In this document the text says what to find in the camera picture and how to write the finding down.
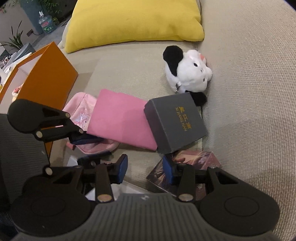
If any white box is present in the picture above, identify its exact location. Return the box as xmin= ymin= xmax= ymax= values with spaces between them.
xmin=67 ymin=156 xmax=150 ymax=200

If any dark illustrated card box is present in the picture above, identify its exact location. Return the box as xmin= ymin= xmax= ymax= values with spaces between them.
xmin=147 ymin=150 xmax=222 ymax=196

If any pink notebook wallet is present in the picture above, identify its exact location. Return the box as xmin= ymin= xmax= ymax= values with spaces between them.
xmin=87 ymin=89 xmax=157 ymax=151

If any grey gift box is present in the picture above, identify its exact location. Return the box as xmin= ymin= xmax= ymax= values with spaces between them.
xmin=144 ymin=93 xmax=208 ymax=154

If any pink fabric pouch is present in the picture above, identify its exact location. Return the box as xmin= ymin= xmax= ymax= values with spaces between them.
xmin=63 ymin=92 xmax=119 ymax=155

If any black white dog plush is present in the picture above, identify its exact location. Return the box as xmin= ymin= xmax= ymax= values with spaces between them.
xmin=163 ymin=45 xmax=213 ymax=106

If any crochet bunny doll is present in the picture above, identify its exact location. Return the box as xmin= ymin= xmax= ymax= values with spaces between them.
xmin=12 ymin=84 xmax=23 ymax=102

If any orange cardboard box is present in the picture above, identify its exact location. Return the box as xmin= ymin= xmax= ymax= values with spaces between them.
xmin=0 ymin=41 xmax=79 ymax=156

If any white marble side table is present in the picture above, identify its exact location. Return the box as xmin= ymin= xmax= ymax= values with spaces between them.
xmin=3 ymin=43 xmax=36 ymax=74

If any potted spiky plant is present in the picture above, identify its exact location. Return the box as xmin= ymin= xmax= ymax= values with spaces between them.
xmin=1 ymin=21 xmax=23 ymax=50

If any water bottle jug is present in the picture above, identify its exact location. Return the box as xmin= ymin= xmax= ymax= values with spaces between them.
xmin=38 ymin=11 xmax=56 ymax=35

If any yellow cushion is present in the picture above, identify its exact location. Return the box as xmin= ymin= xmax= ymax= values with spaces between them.
xmin=64 ymin=1 xmax=205 ymax=53

